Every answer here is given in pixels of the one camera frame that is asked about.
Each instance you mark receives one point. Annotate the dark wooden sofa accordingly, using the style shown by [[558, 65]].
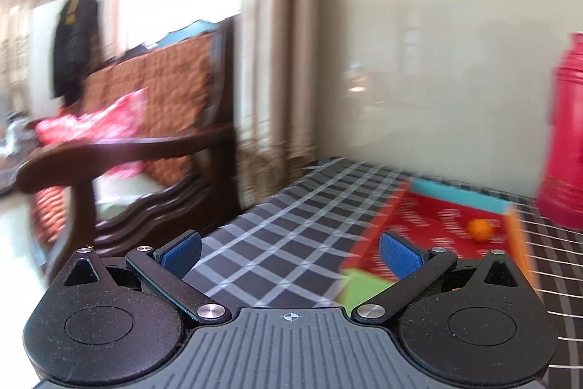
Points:
[[182, 88]]

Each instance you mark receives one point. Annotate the black white checked tablecloth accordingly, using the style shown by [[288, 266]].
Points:
[[282, 225]]

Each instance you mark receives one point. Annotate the red plastic bottle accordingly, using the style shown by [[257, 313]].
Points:
[[564, 120]]

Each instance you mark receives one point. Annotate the black hanging coat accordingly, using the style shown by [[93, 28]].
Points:
[[75, 42]]

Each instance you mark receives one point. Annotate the small orange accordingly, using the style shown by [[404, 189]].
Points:
[[480, 229]]

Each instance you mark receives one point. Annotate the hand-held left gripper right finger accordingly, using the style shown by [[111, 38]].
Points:
[[401, 261]]

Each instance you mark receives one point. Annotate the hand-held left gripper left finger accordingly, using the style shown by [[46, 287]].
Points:
[[182, 256]]

